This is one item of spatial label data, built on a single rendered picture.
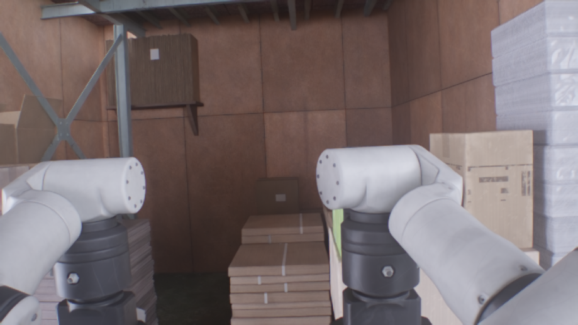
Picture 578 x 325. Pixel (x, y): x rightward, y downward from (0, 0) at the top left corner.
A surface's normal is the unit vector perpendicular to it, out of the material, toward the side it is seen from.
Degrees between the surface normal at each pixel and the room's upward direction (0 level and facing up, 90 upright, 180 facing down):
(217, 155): 90
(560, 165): 90
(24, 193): 18
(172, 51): 90
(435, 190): 24
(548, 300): 36
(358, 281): 90
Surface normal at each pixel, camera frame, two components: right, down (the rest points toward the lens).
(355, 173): 0.32, -0.18
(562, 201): -0.04, 0.06
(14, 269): 0.92, -0.36
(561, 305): -0.53, -0.73
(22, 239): 0.70, -0.71
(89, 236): 0.29, -0.68
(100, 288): 0.58, 0.02
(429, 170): -0.94, 0.06
